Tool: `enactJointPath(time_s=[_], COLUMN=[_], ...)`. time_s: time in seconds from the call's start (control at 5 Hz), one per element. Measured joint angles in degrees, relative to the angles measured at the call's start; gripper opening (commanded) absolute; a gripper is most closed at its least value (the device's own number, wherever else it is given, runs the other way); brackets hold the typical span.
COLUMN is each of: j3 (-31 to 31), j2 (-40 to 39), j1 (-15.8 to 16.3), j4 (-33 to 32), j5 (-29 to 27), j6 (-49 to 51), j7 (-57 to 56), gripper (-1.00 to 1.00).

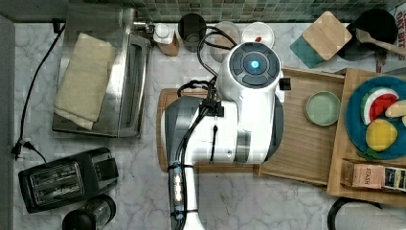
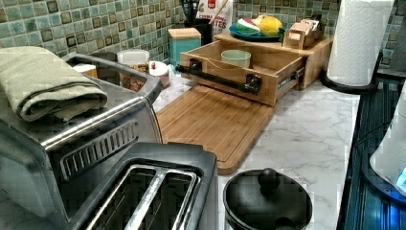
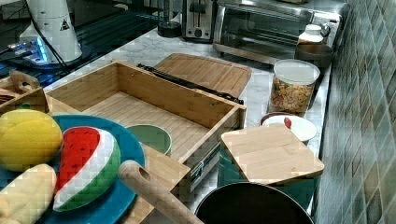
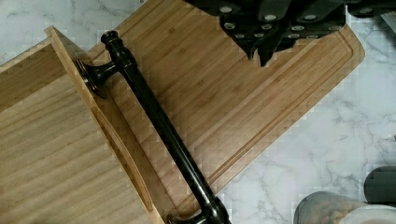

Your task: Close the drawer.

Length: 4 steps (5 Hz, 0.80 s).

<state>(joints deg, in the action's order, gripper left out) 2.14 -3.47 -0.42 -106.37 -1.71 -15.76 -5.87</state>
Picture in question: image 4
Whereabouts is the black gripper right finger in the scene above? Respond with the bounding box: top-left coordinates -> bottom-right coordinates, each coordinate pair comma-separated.
258,0 -> 346,66

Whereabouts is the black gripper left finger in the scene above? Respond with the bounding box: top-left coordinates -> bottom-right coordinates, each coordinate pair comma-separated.
219,0 -> 291,61

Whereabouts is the black metal drawer handle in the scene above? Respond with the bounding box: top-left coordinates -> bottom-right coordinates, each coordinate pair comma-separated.
77,31 -> 232,224

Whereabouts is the wooden drawer box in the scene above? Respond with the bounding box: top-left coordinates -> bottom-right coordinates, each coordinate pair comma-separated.
1,27 -> 164,224

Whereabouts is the bamboo cutting board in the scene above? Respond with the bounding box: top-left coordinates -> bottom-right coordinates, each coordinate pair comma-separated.
87,0 -> 366,218

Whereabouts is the clear jar with nuts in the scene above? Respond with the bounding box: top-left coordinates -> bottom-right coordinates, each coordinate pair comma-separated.
293,191 -> 366,224

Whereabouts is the white jar lid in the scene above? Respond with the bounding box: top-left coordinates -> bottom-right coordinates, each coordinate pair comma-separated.
339,204 -> 396,224

